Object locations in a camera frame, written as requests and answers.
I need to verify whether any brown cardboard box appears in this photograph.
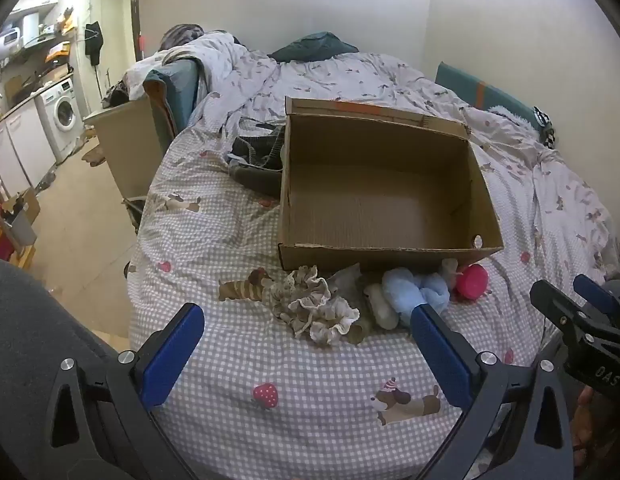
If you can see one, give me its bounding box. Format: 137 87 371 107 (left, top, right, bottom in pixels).
277 96 505 272

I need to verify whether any white fluffy sock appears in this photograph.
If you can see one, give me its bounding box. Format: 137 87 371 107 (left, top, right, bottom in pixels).
439 258 461 288

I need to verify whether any dark clothes pile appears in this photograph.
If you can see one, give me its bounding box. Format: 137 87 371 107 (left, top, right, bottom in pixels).
227 119 287 199

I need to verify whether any checked duvet with dog print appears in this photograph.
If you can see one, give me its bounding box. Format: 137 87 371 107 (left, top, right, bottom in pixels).
126 30 620 480

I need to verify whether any flat cardboard sheet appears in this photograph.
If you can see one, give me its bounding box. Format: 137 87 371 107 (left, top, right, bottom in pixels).
84 100 163 198

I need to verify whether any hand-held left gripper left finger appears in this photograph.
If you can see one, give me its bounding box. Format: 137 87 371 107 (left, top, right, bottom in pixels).
42 302 205 480

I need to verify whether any dark teal pillow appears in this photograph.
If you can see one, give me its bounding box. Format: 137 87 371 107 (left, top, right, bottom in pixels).
267 32 359 63

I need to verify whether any grey striped blanket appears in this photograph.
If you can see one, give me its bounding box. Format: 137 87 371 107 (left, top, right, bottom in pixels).
159 24 207 52

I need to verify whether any grey beige sock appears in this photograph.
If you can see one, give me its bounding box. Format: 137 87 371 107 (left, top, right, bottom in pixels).
326 265 373 313

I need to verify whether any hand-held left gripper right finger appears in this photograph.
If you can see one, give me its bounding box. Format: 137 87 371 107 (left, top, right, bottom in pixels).
411 304 575 480

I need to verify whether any black and white checkered cloth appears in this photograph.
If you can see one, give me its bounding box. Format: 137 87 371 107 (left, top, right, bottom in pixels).
532 106 557 150

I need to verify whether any person's right hand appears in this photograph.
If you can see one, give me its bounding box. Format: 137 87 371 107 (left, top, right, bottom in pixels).
571 385 608 467

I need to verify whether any light blue plush sock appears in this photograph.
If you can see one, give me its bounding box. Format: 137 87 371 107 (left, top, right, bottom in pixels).
381 267 451 327

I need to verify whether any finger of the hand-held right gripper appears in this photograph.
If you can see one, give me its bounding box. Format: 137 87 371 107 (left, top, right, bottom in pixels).
529 280 620 348
572 273 620 322

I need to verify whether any black hanging bag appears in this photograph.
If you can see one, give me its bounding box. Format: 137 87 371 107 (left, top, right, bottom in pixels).
84 21 104 66

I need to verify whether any grey bin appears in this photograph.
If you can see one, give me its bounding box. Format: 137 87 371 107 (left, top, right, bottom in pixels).
4 205 38 257

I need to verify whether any white kitchen cabinet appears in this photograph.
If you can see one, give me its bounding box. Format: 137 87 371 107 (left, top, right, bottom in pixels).
0 95 57 196

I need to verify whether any white frilly scrunchie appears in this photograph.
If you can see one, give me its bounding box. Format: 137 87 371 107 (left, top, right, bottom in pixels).
288 292 361 347

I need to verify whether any teal bed headboard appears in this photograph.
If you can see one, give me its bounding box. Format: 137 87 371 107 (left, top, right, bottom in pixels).
142 59 199 142

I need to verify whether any teal cushion with orange stripe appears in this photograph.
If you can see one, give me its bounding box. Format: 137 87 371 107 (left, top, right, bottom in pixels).
435 61 541 128

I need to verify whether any beige patterned frilly scrunchie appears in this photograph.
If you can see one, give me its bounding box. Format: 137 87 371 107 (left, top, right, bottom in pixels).
262 265 333 318

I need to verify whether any white washing machine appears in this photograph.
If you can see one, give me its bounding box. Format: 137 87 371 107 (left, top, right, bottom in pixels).
36 77 86 162

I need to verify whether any pink ball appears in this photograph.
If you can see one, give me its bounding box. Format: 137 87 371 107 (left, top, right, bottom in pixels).
455 263 491 302

